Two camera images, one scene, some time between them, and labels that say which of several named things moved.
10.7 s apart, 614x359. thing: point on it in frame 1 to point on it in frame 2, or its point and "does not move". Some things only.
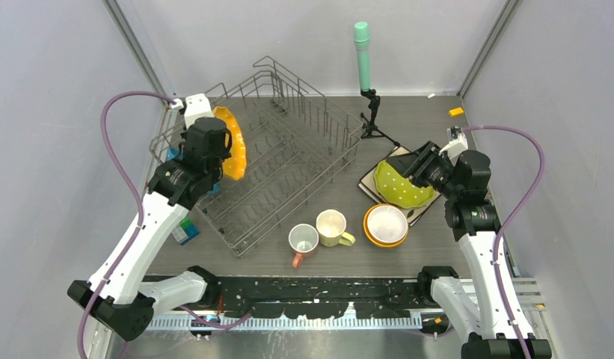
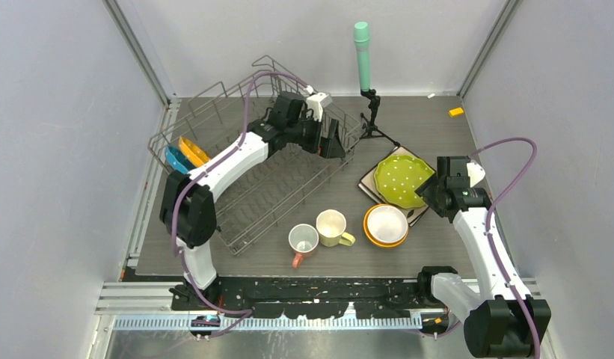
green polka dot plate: [396, 188] does not move
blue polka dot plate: [172, 152] does not move
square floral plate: [369, 186] does not move
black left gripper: [225, 154] to [328, 148]
